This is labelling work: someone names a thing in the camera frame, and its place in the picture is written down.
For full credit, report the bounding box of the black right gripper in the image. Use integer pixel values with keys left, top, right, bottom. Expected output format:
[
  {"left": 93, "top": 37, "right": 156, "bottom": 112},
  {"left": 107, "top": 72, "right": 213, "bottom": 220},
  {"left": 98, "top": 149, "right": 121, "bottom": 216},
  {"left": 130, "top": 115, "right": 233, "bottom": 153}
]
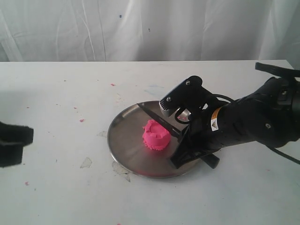
[{"left": 169, "top": 103, "right": 234, "bottom": 168}]

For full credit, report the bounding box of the black knife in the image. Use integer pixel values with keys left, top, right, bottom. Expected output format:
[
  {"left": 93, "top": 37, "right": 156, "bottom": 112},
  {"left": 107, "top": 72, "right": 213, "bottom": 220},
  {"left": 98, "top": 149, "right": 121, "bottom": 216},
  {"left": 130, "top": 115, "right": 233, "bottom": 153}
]
[{"left": 137, "top": 103, "right": 220, "bottom": 169}]

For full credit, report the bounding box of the pink sand cake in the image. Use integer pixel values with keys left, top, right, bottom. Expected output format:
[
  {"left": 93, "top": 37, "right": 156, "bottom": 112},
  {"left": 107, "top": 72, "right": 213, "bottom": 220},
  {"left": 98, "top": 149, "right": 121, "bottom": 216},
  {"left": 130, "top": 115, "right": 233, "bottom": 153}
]
[{"left": 142, "top": 120, "right": 171, "bottom": 151}]

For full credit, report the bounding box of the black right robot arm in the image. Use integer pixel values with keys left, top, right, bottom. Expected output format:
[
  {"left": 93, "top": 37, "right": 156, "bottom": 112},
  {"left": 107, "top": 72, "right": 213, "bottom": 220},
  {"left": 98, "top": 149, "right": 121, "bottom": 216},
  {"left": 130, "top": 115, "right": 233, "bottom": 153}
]
[{"left": 159, "top": 63, "right": 300, "bottom": 168}]

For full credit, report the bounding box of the round steel plate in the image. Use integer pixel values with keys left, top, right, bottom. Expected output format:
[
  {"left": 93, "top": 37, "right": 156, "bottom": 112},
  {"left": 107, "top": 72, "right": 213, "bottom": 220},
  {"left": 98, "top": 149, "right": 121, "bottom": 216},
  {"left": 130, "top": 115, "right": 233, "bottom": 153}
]
[{"left": 107, "top": 104, "right": 202, "bottom": 178}]

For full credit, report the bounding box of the white backdrop curtain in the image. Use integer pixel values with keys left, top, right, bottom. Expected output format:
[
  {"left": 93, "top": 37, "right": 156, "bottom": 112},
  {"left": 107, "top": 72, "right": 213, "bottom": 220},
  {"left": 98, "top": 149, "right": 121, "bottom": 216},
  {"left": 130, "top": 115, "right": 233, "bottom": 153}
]
[{"left": 0, "top": 0, "right": 300, "bottom": 66}]

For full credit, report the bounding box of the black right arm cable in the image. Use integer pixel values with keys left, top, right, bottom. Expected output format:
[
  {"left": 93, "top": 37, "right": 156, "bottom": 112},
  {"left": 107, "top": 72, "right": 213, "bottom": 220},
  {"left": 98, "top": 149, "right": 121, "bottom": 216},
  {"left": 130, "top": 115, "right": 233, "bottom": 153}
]
[{"left": 269, "top": 145, "right": 300, "bottom": 162}]

